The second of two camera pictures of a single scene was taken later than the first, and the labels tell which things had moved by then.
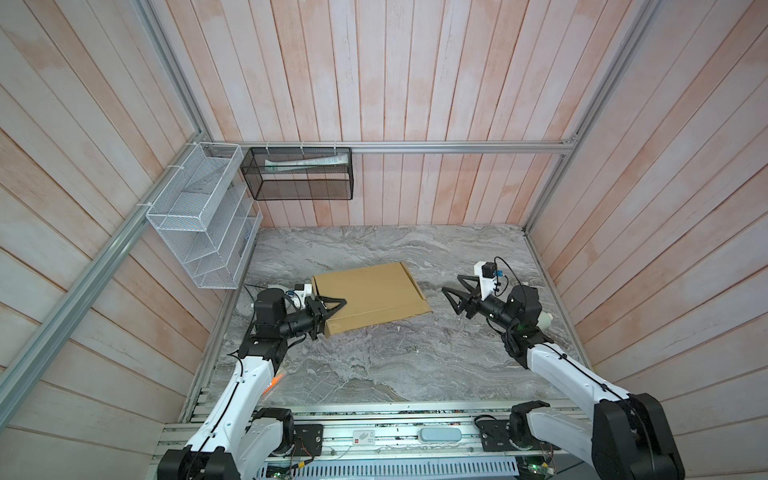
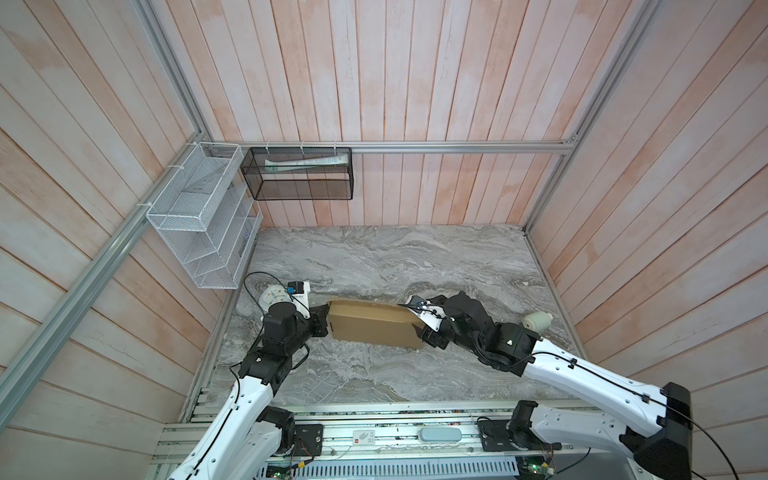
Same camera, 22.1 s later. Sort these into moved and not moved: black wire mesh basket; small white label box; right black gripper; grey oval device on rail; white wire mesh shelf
Moved: right black gripper
Not moved: small white label box; black wire mesh basket; white wire mesh shelf; grey oval device on rail
